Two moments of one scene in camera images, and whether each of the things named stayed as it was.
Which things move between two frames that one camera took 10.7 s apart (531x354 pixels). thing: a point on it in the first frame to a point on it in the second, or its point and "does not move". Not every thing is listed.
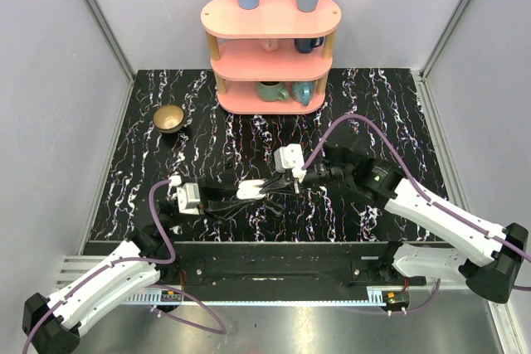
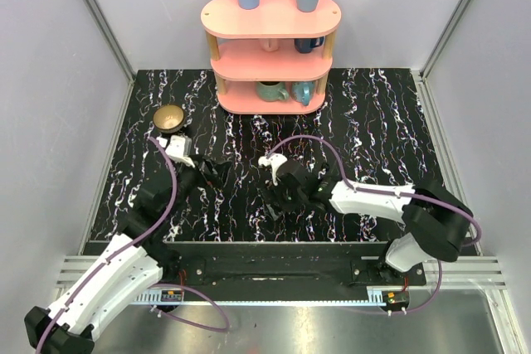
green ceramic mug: x=271 y=91 does not move
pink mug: x=269 y=45 does not move
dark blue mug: x=306 y=45 does not move
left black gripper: x=206 y=201 to x=207 y=170
